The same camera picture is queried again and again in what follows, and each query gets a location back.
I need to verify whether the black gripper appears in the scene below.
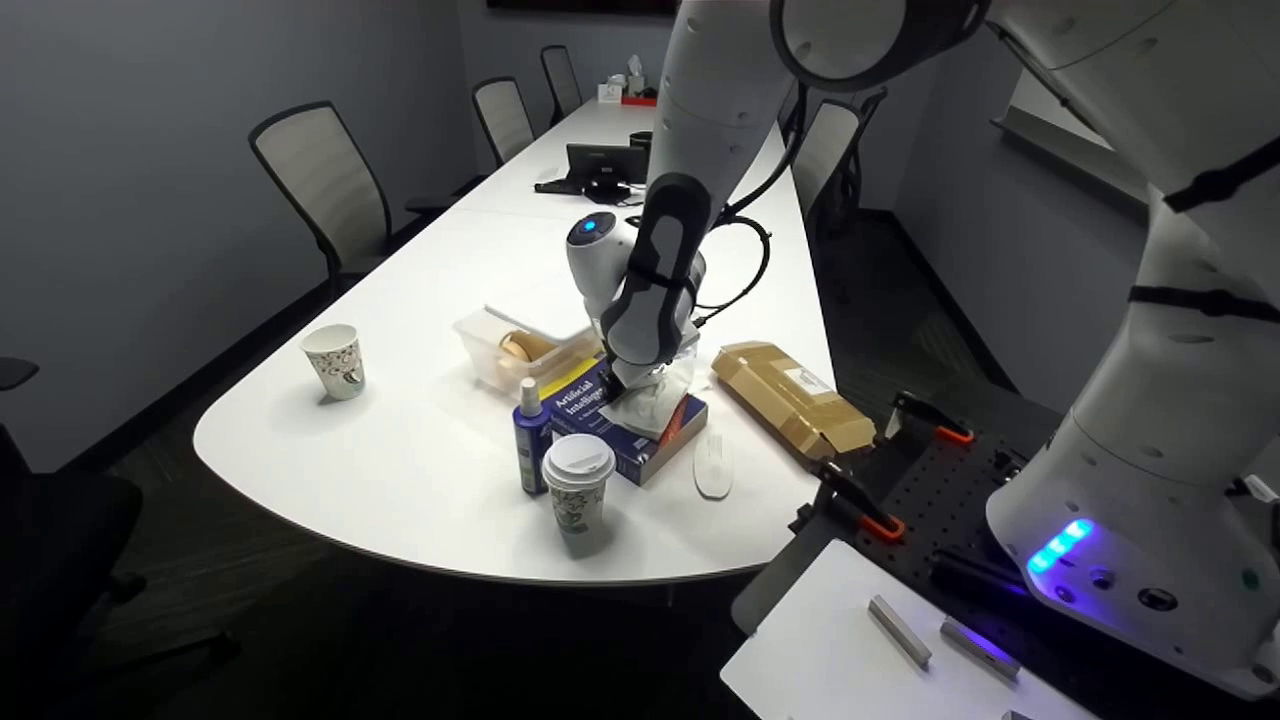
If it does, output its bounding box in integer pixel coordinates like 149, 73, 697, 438
605, 356, 640, 406

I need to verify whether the blue box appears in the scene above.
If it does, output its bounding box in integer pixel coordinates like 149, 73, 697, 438
544, 361, 710, 486

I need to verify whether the blue spray bottle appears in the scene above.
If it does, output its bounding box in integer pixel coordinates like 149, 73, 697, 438
509, 377, 558, 501

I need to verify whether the clear container with white lid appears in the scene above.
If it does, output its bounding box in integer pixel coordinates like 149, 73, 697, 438
451, 298, 605, 398

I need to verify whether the paper cup with white lid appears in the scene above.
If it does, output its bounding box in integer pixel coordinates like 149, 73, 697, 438
537, 433, 620, 561

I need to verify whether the brown cardboard box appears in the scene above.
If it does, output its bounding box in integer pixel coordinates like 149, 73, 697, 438
707, 337, 878, 464

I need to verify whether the black conference tablet stand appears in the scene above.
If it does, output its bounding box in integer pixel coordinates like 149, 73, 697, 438
533, 135, 655, 206

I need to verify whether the black orange clamp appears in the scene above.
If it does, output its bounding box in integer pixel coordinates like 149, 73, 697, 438
797, 456, 913, 548
882, 386, 978, 453

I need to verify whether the open patterned paper cup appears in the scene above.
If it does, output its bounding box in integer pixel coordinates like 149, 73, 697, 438
294, 318, 372, 406

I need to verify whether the white board sheet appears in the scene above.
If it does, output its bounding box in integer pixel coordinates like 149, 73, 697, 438
715, 537, 1105, 720

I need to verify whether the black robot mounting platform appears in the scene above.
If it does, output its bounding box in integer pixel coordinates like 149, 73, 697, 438
728, 395, 1280, 720

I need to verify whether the grey marker bar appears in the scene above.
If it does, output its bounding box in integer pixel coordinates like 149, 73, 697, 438
934, 616, 1024, 687
864, 590, 934, 671

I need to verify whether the black office chair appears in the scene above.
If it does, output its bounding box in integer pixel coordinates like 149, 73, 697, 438
0, 356, 151, 696

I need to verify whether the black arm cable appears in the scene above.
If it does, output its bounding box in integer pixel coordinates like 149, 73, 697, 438
692, 74, 814, 333

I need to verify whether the black wall screen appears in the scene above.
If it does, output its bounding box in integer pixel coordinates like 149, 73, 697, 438
483, 0, 683, 18

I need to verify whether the wall whiteboard ledge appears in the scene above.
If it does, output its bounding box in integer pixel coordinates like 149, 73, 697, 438
990, 62, 1177, 225

